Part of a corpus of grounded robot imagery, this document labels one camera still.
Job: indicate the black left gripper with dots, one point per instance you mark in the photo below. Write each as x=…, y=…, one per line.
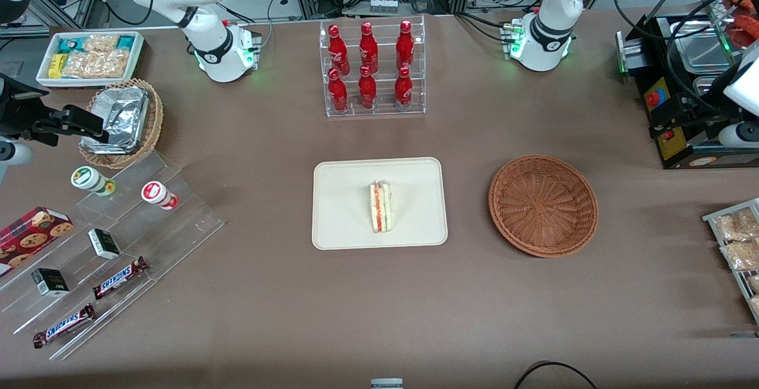
x=707, y=115

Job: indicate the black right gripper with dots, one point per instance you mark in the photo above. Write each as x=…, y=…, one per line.
x=24, y=117

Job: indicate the triangular sandwich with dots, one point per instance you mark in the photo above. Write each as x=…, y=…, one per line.
x=381, y=208

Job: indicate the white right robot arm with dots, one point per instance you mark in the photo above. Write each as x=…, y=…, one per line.
x=207, y=27

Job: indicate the light wicker basket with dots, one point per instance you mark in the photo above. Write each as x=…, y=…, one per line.
x=155, y=122

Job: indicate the round brown wicker basket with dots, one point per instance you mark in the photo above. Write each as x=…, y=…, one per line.
x=542, y=205

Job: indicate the tray of wrapped snacks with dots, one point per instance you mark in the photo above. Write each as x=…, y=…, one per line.
x=741, y=285

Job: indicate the beige plastic tray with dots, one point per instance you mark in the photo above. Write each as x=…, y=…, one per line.
x=344, y=205

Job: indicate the red round knob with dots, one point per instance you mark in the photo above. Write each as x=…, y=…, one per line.
x=653, y=99

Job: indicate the black food warmer machine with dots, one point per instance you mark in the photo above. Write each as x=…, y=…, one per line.
x=676, y=155

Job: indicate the silver foil packet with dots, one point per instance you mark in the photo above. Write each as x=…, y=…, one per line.
x=107, y=144
x=121, y=107

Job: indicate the white rectangular snack bin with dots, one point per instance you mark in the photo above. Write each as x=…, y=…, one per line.
x=44, y=80

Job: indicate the steel warmer pan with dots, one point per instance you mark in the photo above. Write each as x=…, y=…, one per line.
x=705, y=85
x=702, y=48

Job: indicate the green lid cup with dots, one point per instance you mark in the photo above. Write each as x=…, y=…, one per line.
x=86, y=178

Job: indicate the yellow snack pack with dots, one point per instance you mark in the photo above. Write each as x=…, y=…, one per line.
x=57, y=66

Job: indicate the large clear cracker bag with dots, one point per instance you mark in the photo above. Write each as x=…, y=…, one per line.
x=98, y=64

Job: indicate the teal snack pack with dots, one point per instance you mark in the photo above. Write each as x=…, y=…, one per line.
x=70, y=45
x=126, y=42

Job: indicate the small clear cracker bag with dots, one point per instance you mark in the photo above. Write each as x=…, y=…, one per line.
x=101, y=42

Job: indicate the red lid cup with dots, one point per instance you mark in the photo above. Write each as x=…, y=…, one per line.
x=155, y=192

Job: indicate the red tartan cookie box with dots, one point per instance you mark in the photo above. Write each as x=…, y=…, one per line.
x=26, y=238

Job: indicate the clear fried snack bag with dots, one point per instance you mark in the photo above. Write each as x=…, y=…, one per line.
x=741, y=255
x=735, y=226
x=755, y=305
x=754, y=283

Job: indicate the small black box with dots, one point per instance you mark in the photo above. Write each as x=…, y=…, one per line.
x=50, y=282
x=104, y=244

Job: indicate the clear acrylic stepped display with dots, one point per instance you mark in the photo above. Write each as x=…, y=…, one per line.
x=178, y=229

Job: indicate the snickers bar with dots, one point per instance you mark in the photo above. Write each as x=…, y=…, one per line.
x=64, y=325
x=118, y=278

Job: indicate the red cola bottle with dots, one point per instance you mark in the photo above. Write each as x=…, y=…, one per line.
x=403, y=89
x=337, y=92
x=337, y=48
x=368, y=48
x=367, y=89
x=405, y=45

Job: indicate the clear acrylic bottle rack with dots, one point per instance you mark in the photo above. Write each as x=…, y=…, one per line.
x=385, y=110

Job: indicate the white power strip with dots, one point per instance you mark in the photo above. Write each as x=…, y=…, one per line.
x=383, y=5

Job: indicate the small grey device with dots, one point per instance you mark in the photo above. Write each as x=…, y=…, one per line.
x=386, y=383

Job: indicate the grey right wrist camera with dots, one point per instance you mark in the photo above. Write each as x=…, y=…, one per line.
x=12, y=160

